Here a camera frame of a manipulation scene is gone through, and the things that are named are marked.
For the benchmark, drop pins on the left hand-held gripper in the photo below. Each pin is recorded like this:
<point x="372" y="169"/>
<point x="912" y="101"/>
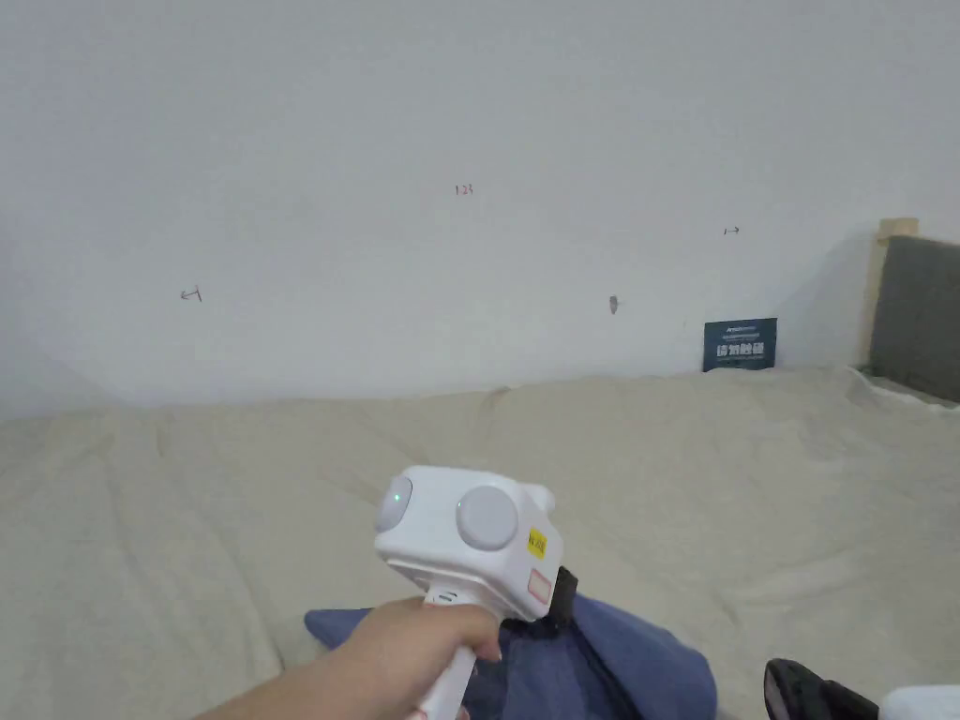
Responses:
<point x="450" y="555"/>

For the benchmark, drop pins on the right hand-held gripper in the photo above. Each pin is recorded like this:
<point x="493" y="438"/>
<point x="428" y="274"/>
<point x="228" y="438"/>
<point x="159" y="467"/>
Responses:
<point x="922" y="706"/>

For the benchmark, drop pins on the dark blue garment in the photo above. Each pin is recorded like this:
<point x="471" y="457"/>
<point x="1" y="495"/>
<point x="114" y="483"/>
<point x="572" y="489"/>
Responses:
<point x="645" y="667"/>

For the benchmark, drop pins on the person's left forearm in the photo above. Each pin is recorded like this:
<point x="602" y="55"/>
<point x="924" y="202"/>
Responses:
<point x="315" y="694"/>

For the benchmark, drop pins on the person's left hand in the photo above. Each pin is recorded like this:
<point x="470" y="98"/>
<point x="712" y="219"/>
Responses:
<point x="412" y="645"/>

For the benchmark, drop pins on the bed with beige sheet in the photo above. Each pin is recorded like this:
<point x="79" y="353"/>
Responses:
<point x="225" y="525"/>

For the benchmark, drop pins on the dark blue sign card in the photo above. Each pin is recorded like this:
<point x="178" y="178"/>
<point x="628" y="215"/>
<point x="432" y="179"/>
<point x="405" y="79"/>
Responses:
<point x="740" y="345"/>

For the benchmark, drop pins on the grey padded headboard wooden frame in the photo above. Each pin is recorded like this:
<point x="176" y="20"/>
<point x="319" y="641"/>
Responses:
<point x="919" y="315"/>

